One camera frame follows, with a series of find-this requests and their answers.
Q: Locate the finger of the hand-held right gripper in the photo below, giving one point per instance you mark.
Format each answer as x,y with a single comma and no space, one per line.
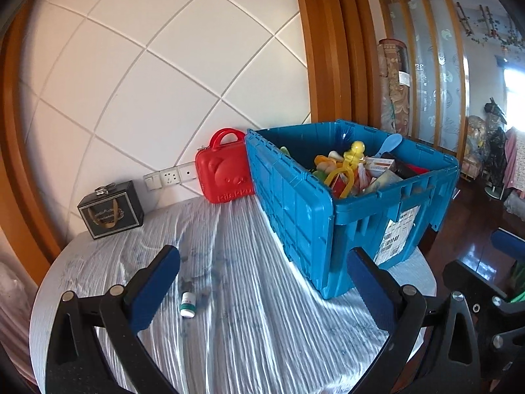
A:
510,244
471,279

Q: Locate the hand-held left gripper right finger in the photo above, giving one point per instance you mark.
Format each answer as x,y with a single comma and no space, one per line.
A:
369,291

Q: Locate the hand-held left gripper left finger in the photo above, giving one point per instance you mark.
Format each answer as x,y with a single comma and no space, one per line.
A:
158,291

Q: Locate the small white green bottle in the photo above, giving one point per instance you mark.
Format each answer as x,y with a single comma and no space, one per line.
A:
188,304

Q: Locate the blue plastic storage crate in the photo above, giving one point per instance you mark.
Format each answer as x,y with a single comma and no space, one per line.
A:
295,213

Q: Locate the yellow toy figure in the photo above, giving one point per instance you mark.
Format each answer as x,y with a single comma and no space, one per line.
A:
356,154

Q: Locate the cloth-covered round desktop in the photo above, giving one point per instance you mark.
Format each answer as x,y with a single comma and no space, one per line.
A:
254,316

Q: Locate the pink hanging cloth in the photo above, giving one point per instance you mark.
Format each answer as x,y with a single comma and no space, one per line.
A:
517,160

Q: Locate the black gift box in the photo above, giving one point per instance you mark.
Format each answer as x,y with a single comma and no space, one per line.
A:
110,213

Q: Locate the dark hanging clothes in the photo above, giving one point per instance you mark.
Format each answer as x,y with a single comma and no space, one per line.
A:
495,143

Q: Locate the white orange printed box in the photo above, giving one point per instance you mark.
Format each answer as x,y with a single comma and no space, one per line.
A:
379,166

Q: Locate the red bear carry case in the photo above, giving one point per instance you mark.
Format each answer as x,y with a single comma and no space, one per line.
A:
223,176

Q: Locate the orange plush toy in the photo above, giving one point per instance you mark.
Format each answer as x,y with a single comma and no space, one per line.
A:
326,163

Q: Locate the clear plastic bag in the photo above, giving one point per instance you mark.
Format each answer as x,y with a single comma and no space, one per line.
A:
16,320

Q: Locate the light blue plastic spoon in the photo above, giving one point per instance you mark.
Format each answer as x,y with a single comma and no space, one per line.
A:
389,144

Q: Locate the wooden slat glass partition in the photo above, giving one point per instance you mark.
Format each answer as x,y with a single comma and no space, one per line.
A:
434,69

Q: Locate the rolled patterned carpet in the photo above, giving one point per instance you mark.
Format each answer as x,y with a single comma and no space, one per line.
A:
394,86

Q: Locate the white wall switch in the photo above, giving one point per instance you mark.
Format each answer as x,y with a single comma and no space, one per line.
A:
152,181

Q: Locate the green vine wall decoration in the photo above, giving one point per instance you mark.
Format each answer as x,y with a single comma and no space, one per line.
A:
492,28

